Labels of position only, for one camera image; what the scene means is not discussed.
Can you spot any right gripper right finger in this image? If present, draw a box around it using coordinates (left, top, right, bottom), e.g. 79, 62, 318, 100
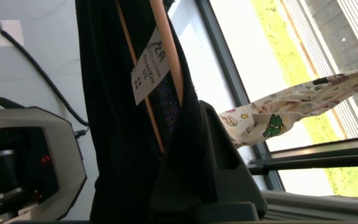
201, 100, 269, 219

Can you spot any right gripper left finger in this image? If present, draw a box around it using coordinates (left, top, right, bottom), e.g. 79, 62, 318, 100
149, 100, 214, 222

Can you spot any black garment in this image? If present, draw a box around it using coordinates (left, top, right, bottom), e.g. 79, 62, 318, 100
75, 0, 205, 222

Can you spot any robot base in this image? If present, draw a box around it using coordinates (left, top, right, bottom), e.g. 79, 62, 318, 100
0, 96, 88, 223

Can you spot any black clothes rack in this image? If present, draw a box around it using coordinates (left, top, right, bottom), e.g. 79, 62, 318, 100
247, 152, 358, 176

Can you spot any cream printed garment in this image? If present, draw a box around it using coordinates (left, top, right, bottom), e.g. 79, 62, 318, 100
218, 70, 358, 149

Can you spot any white curtain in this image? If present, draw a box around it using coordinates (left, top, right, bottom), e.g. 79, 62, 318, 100
261, 189, 358, 222

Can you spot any window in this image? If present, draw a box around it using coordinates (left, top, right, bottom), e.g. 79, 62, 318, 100
166, 0, 358, 198

